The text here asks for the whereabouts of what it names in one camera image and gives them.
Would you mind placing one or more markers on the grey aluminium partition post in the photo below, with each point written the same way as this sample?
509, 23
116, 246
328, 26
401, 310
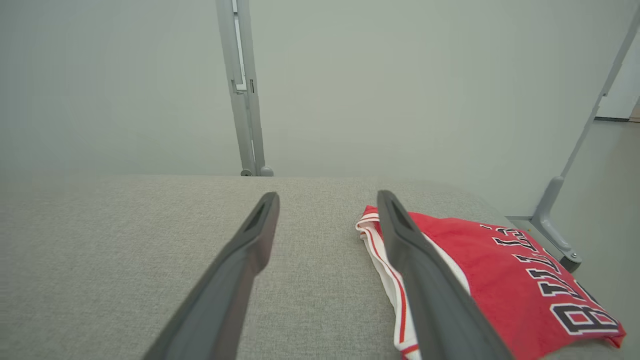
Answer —
245, 130

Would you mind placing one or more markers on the red shirt with white sleeves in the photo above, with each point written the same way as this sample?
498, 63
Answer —
500, 280

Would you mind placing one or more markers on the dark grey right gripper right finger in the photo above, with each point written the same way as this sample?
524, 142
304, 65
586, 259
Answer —
440, 310

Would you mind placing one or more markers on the grey partition post with caster foot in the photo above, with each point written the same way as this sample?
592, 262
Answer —
546, 202

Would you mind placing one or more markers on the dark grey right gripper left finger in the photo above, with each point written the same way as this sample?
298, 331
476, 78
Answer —
220, 300

